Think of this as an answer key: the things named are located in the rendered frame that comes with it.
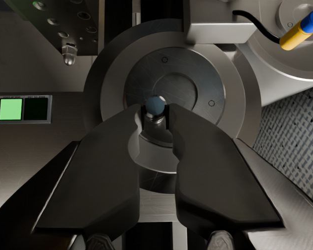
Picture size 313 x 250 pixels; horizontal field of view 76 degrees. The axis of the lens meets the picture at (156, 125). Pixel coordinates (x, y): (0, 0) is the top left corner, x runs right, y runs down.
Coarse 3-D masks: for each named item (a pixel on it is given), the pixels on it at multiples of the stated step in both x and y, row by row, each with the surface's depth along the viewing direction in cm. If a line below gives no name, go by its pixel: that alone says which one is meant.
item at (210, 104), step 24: (168, 48) 15; (144, 72) 15; (168, 72) 15; (192, 72) 15; (216, 72) 15; (144, 96) 14; (168, 96) 14; (192, 96) 15; (216, 96) 14; (216, 120) 14; (168, 144) 14
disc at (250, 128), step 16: (128, 32) 17; (144, 32) 17; (112, 48) 17; (224, 48) 17; (96, 64) 17; (240, 64) 17; (96, 80) 17; (256, 80) 17; (96, 96) 16; (256, 96) 17; (96, 112) 16; (256, 112) 16; (256, 128) 16; (144, 176) 16; (160, 176) 16; (160, 192) 16
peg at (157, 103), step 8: (152, 96) 12; (160, 96) 12; (144, 104) 12; (152, 104) 11; (160, 104) 11; (144, 112) 12; (152, 112) 11; (160, 112) 11; (152, 120) 12; (160, 120) 13
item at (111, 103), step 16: (160, 32) 16; (176, 32) 16; (128, 48) 16; (144, 48) 16; (192, 48) 16; (208, 48) 16; (112, 64) 16; (128, 64) 16; (224, 64) 16; (112, 80) 16; (224, 80) 16; (240, 80) 16; (112, 96) 16; (240, 96) 16; (112, 112) 16; (224, 112) 16; (240, 112) 16; (224, 128) 16; (240, 128) 16; (144, 144) 15; (144, 160) 15; (160, 160) 15; (176, 160) 15
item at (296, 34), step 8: (248, 16) 13; (312, 16) 9; (256, 24) 12; (296, 24) 10; (304, 24) 9; (312, 24) 9; (264, 32) 12; (288, 32) 11; (296, 32) 10; (304, 32) 10; (312, 32) 10; (272, 40) 12; (280, 40) 11; (288, 40) 11; (296, 40) 10; (288, 48) 11
